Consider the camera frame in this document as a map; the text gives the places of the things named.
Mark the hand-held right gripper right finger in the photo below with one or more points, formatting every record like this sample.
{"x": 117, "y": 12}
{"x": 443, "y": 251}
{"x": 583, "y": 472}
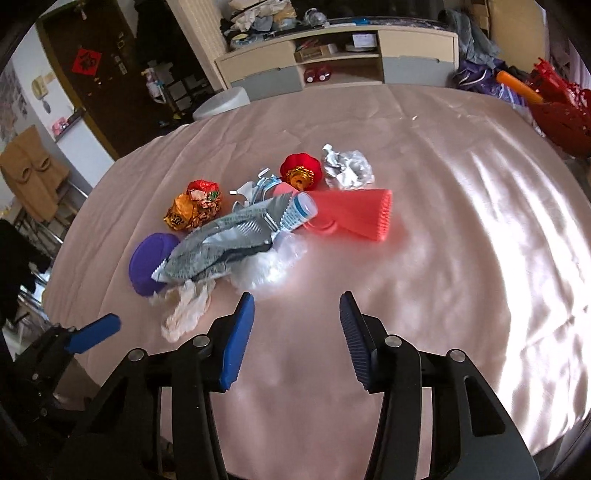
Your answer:
{"x": 353, "y": 332}

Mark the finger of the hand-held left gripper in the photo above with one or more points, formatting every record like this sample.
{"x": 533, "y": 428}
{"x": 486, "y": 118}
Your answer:
{"x": 94, "y": 331}

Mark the brown wooden door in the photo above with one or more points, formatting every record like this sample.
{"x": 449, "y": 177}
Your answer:
{"x": 101, "y": 110}

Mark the orange toy stick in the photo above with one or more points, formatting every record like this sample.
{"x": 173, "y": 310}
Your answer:
{"x": 519, "y": 86}

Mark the red diamond door decoration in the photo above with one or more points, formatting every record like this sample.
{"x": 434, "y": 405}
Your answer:
{"x": 86, "y": 61}

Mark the purple cloth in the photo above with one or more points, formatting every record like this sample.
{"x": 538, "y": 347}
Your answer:
{"x": 475, "y": 76}

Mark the clear plastic bag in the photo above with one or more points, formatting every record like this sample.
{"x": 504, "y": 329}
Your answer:
{"x": 268, "y": 272}

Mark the silver foil snack bag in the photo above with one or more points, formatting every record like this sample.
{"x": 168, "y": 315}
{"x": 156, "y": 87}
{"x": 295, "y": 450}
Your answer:
{"x": 217, "y": 240}

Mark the torn white wrapper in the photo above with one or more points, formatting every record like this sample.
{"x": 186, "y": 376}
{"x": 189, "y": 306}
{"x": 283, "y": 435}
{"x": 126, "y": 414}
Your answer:
{"x": 249, "y": 189}

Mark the grey clothing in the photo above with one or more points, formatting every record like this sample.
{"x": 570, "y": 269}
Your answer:
{"x": 471, "y": 37}

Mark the orange red wrapper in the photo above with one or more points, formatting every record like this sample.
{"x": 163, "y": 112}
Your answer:
{"x": 191, "y": 207}

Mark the black hanging coat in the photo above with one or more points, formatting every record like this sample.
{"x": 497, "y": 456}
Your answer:
{"x": 157, "y": 41}

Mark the cream television cabinet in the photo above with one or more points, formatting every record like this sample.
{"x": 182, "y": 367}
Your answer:
{"x": 415, "y": 46}

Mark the wall intercom phone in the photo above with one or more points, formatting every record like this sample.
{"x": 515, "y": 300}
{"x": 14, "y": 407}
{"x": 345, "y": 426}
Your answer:
{"x": 40, "y": 86}

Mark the pile of clothes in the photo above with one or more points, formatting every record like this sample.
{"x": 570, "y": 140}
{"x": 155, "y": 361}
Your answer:
{"x": 263, "y": 18}

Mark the beige tissue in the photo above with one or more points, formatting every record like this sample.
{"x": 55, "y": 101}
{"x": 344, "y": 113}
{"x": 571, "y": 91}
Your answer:
{"x": 184, "y": 309}

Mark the cream upright panel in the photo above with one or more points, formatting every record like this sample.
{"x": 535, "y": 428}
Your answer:
{"x": 198, "y": 37}

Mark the red lantern ornament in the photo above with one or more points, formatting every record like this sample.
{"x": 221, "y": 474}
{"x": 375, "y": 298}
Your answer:
{"x": 295, "y": 165}

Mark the purple plastic lid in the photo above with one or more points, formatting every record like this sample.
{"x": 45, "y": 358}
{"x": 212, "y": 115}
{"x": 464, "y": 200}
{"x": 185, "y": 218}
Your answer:
{"x": 147, "y": 263}

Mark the coral ribbed plastic cup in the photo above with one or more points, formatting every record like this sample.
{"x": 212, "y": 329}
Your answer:
{"x": 355, "y": 212}

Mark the beige coat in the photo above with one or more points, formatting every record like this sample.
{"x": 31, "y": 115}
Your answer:
{"x": 27, "y": 175}

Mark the cream standing air conditioner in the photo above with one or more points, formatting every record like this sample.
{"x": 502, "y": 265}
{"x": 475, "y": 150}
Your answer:
{"x": 517, "y": 32}

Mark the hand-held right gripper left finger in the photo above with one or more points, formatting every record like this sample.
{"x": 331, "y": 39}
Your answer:
{"x": 238, "y": 332}

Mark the silver foil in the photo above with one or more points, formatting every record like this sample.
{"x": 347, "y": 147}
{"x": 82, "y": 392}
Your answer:
{"x": 348, "y": 168}

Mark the red woven basket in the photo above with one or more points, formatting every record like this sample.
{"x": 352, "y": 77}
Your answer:
{"x": 563, "y": 115}

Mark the pink satin blanket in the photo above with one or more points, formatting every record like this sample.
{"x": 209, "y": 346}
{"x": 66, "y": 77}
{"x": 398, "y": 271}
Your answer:
{"x": 438, "y": 277}

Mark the clear plastic bottle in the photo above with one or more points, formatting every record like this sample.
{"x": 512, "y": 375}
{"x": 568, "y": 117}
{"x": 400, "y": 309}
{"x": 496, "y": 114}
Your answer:
{"x": 298, "y": 212}

